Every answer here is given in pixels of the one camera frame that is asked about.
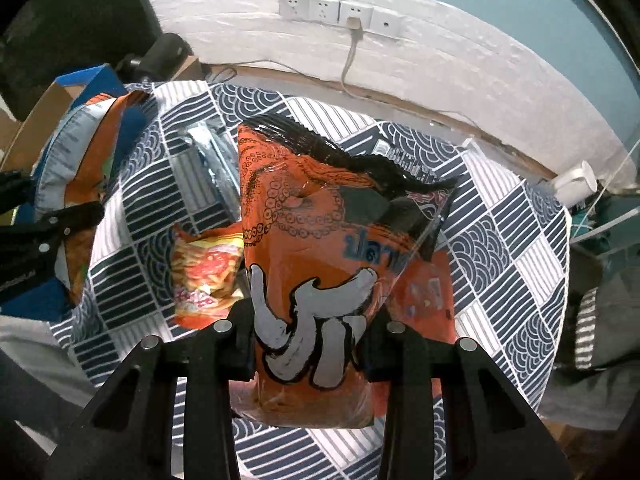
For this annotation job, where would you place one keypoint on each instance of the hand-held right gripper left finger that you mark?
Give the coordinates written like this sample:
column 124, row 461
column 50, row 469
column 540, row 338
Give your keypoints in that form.
column 235, row 345

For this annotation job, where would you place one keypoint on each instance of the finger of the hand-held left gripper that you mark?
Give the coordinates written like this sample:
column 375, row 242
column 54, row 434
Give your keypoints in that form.
column 65, row 225

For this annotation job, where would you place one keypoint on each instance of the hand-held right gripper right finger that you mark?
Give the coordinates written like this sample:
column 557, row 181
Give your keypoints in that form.
column 380, row 355

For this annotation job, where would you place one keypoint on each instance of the white-backed orange snack bag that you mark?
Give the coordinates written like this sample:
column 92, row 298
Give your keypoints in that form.
column 80, row 170

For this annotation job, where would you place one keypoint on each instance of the orange and black snack bag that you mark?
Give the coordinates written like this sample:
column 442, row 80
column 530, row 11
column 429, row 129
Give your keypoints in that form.
column 310, row 240

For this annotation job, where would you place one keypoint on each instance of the blue cardboard box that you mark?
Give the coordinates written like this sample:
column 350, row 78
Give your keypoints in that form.
column 80, row 82

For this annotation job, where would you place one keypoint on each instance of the red yellow snack packet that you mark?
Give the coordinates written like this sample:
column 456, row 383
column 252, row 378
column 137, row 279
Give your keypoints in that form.
column 207, row 280

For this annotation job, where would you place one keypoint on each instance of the small orange snack packet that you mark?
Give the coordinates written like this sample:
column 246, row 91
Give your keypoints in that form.
column 427, row 287

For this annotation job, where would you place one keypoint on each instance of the navy white patterned tablecloth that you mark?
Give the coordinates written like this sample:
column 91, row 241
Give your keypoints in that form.
column 500, row 260

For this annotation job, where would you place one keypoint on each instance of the black silver snack packet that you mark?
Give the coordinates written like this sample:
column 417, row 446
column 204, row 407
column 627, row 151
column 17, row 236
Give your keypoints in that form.
column 212, row 160

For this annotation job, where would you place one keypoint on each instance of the black round device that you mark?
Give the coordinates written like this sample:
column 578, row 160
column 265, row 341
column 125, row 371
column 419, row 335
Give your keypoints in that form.
column 162, row 55

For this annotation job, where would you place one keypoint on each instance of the large black panel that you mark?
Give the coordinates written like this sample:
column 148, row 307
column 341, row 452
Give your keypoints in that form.
column 70, row 25

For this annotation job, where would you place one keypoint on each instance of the white electric kettle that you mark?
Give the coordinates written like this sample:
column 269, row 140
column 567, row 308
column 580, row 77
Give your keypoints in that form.
column 577, row 182

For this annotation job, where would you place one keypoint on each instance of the white wall socket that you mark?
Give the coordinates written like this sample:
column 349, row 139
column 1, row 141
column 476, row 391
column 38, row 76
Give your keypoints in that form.
column 356, row 14
column 324, row 9
column 386, row 22
column 293, row 6

